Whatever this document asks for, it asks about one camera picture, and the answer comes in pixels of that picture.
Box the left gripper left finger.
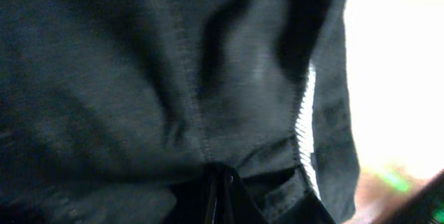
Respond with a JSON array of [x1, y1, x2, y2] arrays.
[[162, 164, 217, 224]]

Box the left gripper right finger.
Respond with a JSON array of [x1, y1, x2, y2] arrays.
[[217, 164, 268, 224]]

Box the black shorts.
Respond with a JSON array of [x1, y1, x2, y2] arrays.
[[1, 0, 359, 223]]

